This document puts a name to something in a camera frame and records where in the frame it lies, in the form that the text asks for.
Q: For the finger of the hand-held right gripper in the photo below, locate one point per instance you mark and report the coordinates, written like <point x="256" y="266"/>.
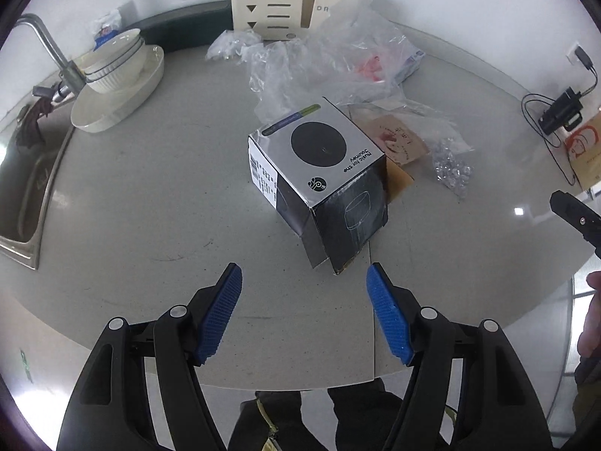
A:
<point x="577" y="218"/>

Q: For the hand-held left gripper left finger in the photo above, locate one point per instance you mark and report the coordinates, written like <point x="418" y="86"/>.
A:
<point x="220" y="310"/>

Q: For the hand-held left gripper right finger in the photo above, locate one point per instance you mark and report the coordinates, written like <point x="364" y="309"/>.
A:
<point x="387" y="312"/>

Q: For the small crinkled clear wrapper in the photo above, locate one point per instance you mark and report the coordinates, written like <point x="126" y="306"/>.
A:
<point x="450" y="169"/>

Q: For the clear plastic sleeve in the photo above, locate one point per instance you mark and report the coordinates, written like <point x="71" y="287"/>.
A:
<point x="436" y="124"/>

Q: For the brown card packet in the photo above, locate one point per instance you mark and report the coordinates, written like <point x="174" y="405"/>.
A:
<point x="394" y="138"/>

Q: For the black cardboard box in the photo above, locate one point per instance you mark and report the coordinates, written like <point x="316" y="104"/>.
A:
<point x="324" y="150"/>

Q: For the large clear plastic bag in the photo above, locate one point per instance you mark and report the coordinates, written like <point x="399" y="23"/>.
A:
<point x="286" y="75"/>

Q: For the clear plastic wrap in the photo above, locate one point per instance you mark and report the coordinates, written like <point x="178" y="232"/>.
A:
<point x="230" y="44"/>

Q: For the person's right forearm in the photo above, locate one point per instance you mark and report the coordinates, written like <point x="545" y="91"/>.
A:
<point x="587" y="399"/>

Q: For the person's right hand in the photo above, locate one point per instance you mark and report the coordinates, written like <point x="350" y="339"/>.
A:
<point x="592" y="333"/>

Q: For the brown paper bag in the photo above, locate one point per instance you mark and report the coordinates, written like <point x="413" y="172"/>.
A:
<point x="587" y="159"/>

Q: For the black upright device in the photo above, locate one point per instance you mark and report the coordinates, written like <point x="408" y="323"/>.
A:
<point x="558" y="110"/>

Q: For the person's black pants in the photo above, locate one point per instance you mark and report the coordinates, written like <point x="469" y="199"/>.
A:
<point x="281" y="413"/>

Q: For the black charger plug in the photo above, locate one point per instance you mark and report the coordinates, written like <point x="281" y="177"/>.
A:
<point x="582" y="55"/>

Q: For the green floor sticker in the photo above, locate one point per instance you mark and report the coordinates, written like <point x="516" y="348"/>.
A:
<point x="27" y="366"/>

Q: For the steel sink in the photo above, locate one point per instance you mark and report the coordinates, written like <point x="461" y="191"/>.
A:
<point x="23" y="197"/>

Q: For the white dish tray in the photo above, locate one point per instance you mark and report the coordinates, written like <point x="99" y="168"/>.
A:
<point x="136" y="94"/>

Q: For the white ribbed bowl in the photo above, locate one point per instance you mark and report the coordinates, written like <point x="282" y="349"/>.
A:
<point x="117" y="44"/>
<point x="112" y="82"/>

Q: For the brown cloth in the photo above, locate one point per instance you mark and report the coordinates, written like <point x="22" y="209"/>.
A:
<point x="35" y="112"/>

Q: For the translucent white plastic bag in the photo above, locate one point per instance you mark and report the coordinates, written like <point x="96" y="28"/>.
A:
<point x="357" y="37"/>

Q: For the dark green splash guard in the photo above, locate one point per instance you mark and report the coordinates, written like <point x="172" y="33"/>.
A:
<point x="188" y="21"/>

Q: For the blue label packet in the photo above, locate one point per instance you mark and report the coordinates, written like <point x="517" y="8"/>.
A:
<point x="105" y="28"/>

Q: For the cream utensil holder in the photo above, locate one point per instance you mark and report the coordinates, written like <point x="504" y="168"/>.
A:
<point x="281" y="9"/>

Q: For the metal faucet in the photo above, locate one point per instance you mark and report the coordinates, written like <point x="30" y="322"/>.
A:
<point x="49" y="40"/>

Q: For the white wall socket with charger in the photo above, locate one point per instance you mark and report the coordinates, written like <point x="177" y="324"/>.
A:
<point x="570" y="56"/>

